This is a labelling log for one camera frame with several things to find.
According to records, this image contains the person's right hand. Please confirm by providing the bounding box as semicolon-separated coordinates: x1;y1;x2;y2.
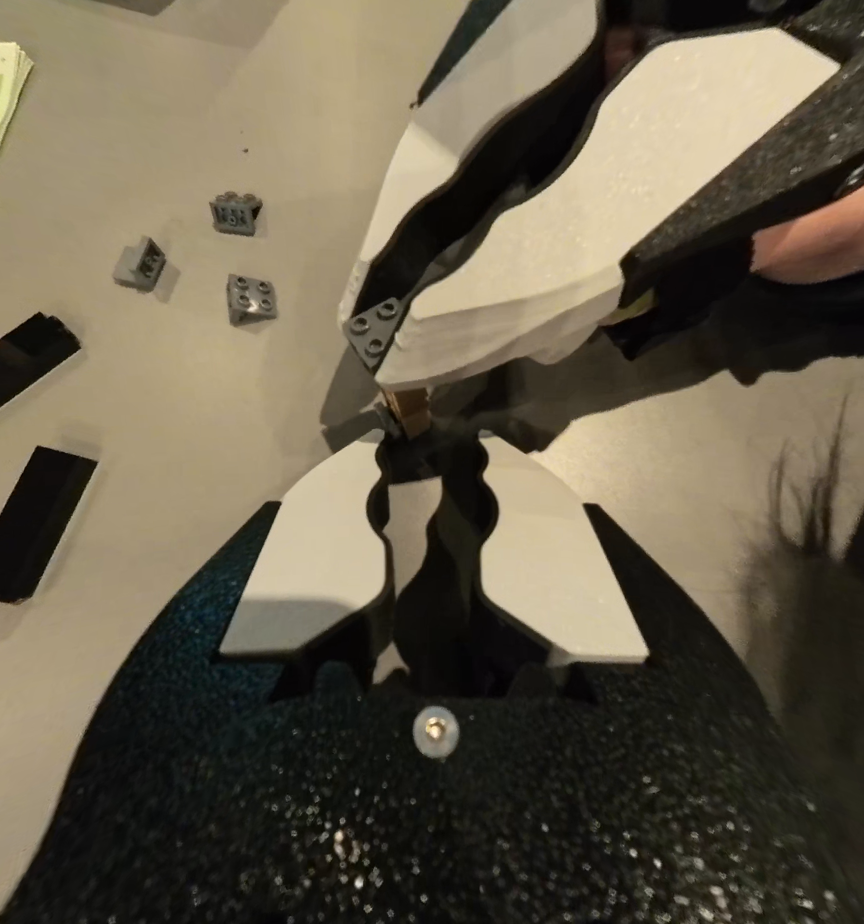
751;160;864;282

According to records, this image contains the person's dark hair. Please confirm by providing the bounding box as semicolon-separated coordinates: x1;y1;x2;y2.
735;390;864;817

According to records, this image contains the person's right forearm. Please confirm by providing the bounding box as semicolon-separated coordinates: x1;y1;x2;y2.
721;260;864;385

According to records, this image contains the black desk strip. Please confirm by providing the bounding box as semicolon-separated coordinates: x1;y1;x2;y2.
417;0;512;109

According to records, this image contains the long black brick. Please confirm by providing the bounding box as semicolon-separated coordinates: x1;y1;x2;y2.
0;312;83;430
0;445;101;606

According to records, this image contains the grey bracket brick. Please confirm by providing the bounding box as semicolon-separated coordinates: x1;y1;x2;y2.
208;191;265;233
112;235;169;288
226;273;280;326

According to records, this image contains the dark grey plate brick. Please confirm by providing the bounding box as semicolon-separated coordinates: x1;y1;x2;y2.
344;297;411;375

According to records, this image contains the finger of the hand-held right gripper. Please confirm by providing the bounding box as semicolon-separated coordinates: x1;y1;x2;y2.
338;0;607;327
370;27;842;388

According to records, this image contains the grey desk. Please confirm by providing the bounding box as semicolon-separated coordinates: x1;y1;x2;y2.
0;0;864;924

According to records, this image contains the tan brick assembly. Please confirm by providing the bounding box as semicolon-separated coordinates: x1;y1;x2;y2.
323;386;434;452

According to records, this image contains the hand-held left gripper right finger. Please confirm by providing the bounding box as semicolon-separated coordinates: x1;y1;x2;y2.
428;432;653;690

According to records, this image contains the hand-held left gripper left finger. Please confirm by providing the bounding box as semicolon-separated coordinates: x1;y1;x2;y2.
217;439;400;676

